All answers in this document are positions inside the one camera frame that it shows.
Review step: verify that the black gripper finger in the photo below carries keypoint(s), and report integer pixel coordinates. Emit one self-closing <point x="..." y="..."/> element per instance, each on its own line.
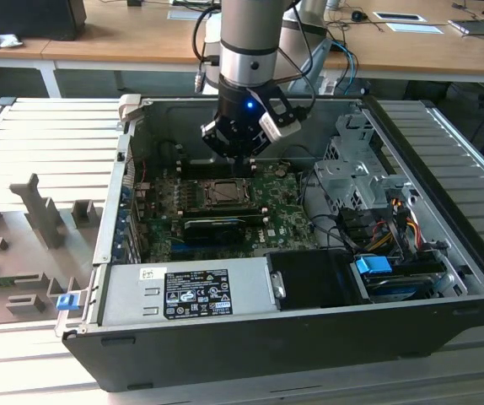
<point x="218" y="141"/>
<point x="261" y="141"/>

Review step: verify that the RAM slot with white clips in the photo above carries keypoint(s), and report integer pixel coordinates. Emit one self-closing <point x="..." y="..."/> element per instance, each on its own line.
<point x="225" y="214"/>
<point x="208" y="171"/>
<point x="208" y="165"/>
<point x="264" y="219"/>

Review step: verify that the CPU socket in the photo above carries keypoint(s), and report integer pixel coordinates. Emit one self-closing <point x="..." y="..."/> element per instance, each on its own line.
<point x="202" y="206"/>

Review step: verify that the silver coin battery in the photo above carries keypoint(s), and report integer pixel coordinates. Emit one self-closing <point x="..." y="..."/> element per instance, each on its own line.
<point x="282" y="171"/>

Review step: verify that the green motherboard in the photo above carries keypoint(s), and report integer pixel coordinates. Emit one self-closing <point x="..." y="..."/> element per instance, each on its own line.
<point x="284" y="211"/>

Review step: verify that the white plug adapter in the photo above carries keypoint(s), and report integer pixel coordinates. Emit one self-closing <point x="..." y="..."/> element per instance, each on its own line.
<point x="328" y="86"/>

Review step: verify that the silver metal drive cage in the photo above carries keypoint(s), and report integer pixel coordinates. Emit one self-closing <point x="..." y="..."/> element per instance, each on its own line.
<point x="351" y="177"/>

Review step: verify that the beige plastic latch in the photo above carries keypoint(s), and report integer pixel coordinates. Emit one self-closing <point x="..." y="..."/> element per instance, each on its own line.
<point x="127" y="105"/>

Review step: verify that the wooden desk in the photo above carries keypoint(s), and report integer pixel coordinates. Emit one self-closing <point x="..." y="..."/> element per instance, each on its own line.
<point x="31" y="48"/>
<point x="141" y="38"/>

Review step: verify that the black power connectors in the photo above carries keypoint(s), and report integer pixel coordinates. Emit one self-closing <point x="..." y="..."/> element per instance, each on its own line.
<point x="353" y="228"/>

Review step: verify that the white cup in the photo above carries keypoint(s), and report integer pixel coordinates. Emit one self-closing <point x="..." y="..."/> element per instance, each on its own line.
<point x="335" y="4"/>

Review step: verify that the small black box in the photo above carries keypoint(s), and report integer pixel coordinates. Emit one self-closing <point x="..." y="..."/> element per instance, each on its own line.
<point x="134" y="3"/>

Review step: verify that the black computer mouse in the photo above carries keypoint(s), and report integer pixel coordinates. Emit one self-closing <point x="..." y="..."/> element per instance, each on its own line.
<point x="358" y="16"/>

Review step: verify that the blue disk carrier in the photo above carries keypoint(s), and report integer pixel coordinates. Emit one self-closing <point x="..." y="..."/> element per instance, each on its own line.
<point x="372" y="268"/>

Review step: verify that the silver power supply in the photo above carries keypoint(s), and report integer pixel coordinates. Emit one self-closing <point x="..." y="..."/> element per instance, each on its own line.
<point x="132" y="295"/>

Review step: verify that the grey brown parts rack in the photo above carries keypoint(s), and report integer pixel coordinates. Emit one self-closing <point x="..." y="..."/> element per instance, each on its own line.
<point x="44" y="219"/>

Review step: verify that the hard disk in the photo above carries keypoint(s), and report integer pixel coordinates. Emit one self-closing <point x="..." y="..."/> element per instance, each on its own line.
<point x="398" y="289"/>

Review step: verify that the black PC case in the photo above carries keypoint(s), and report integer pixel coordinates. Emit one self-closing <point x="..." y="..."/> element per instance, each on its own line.
<point x="267" y="350"/>

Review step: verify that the blue plastic latch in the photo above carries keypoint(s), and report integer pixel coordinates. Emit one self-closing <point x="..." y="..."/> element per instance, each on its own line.
<point x="67" y="303"/>

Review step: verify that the black computer box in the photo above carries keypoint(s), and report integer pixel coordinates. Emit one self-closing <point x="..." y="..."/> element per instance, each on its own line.
<point x="27" y="19"/>

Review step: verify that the grey laptop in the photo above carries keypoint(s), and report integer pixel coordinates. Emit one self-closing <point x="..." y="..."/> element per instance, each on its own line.
<point x="478" y="27"/>

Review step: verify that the green RAM stick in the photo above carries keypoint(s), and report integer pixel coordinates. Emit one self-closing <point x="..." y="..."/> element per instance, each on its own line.
<point x="6" y="280"/>

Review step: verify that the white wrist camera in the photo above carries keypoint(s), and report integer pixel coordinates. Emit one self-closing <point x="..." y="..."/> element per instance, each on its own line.
<point x="275" y="133"/>

